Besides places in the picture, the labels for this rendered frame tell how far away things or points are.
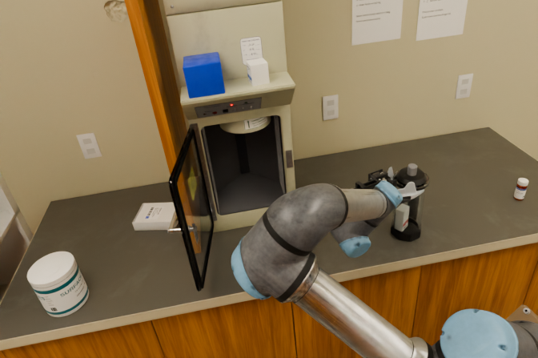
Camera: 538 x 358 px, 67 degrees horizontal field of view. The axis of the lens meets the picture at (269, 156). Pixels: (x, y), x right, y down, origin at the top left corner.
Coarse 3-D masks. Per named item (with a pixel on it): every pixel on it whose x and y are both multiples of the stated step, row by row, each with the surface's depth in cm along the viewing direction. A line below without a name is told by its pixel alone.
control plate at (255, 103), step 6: (234, 102) 115; (240, 102) 116; (252, 102) 118; (258, 102) 118; (198, 108) 115; (204, 108) 116; (210, 108) 116; (216, 108) 117; (222, 108) 118; (228, 108) 119; (234, 108) 120; (240, 108) 121; (246, 108) 122; (252, 108) 123; (258, 108) 124; (198, 114) 119; (210, 114) 121; (216, 114) 122; (222, 114) 122
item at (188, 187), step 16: (192, 144) 122; (176, 160) 107; (192, 160) 121; (192, 176) 120; (192, 192) 118; (176, 208) 103; (192, 208) 117; (208, 208) 138; (208, 224) 136; (192, 240) 114; (208, 240) 135; (192, 272) 114
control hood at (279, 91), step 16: (240, 80) 119; (272, 80) 117; (288, 80) 116; (208, 96) 111; (224, 96) 111; (240, 96) 112; (256, 96) 114; (272, 96) 117; (288, 96) 119; (192, 112) 117
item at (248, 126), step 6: (246, 120) 132; (252, 120) 132; (258, 120) 133; (264, 120) 135; (270, 120) 138; (222, 126) 136; (228, 126) 134; (234, 126) 133; (240, 126) 132; (246, 126) 132; (252, 126) 132; (258, 126) 133; (264, 126) 135; (234, 132) 133; (240, 132) 132; (246, 132) 132
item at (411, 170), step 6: (402, 168) 130; (408, 168) 126; (414, 168) 125; (396, 174) 130; (402, 174) 128; (408, 174) 127; (414, 174) 126; (420, 174) 127; (402, 180) 126; (408, 180) 125; (414, 180) 125; (420, 180) 125; (426, 180) 126
